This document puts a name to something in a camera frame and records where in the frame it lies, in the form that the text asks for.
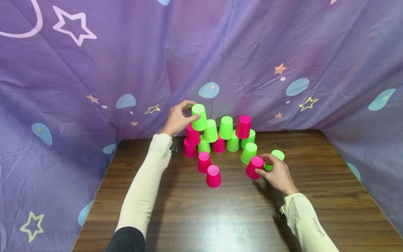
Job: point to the person's left hand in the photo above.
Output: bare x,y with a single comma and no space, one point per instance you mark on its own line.
176,122

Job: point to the person's right hand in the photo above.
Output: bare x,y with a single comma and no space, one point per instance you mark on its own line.
280,176

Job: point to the person's right thumb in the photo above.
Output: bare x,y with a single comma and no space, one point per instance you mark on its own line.
261,172

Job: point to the person's right index finger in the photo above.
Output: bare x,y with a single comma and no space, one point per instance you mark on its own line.
267,158

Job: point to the person's left fingers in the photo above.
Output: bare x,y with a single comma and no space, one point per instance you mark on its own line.
178,110

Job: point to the person's left thumb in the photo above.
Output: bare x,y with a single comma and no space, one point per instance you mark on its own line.
193,119

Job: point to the person's right fingers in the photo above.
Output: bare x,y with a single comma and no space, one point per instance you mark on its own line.
278,164

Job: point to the person's left index finger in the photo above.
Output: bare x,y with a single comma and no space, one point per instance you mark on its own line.
189,103

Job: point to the green plastic cup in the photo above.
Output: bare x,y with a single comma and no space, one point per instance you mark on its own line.
279,154
248,153
199,117

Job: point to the pink plastic cup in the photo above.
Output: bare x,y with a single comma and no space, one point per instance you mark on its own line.
213,176
253,168
204,161

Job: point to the person's left forearm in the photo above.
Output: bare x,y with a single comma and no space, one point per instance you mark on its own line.
144,185

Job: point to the person's right forearm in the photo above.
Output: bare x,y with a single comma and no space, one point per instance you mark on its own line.
310,227

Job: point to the pyramid of stacked cups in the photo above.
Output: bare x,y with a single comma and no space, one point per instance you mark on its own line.
225,128

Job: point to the black wrist band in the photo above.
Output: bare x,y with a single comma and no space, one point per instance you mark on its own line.
173,151

